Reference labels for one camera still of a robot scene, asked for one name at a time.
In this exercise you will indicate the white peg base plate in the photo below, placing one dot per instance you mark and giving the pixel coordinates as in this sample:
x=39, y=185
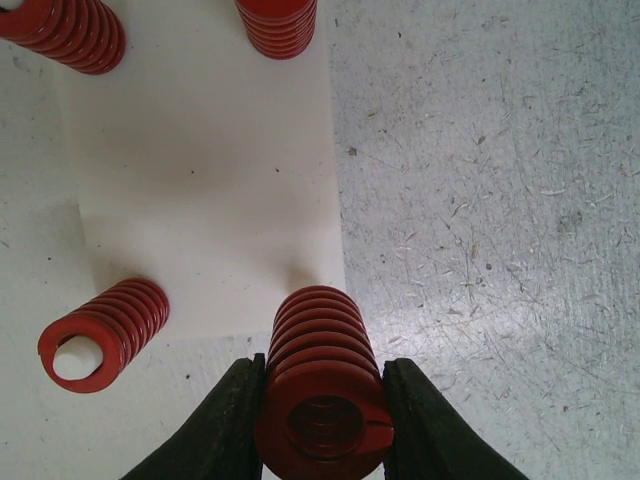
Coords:
x=206, y=167

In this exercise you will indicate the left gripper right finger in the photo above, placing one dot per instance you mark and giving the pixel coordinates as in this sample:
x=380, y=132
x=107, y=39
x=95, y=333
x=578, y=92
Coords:
x=431, y=439

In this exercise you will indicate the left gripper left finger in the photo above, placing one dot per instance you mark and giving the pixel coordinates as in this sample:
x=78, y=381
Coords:
x=217, y=440

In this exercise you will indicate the red large spring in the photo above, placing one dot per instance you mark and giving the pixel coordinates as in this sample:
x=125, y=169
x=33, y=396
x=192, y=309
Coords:
x=84, y=35
x=87, y=349

